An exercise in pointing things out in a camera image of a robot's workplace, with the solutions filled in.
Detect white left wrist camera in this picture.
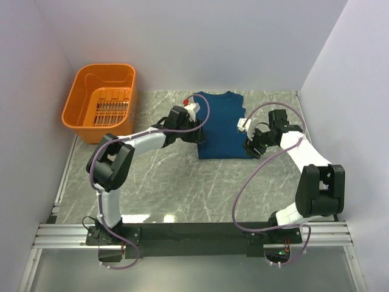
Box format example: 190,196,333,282
183,99,201,121

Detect black base beam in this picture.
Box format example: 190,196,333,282
86,222,303,259

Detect blue t shirt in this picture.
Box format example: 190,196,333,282
193,91,252,160

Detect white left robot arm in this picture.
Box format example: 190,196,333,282
86,103,210,245

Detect orange plastic basket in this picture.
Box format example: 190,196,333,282
61,63,138,144

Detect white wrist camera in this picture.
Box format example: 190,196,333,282
183,99,201,121
237,118,255,140

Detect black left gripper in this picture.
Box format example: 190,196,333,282
176,117,207,144

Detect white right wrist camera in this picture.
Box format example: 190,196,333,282
237,118,255,140

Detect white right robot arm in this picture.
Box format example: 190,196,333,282
237,109,346,243

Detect aluminium frame rail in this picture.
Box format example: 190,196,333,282
32,221,354,249

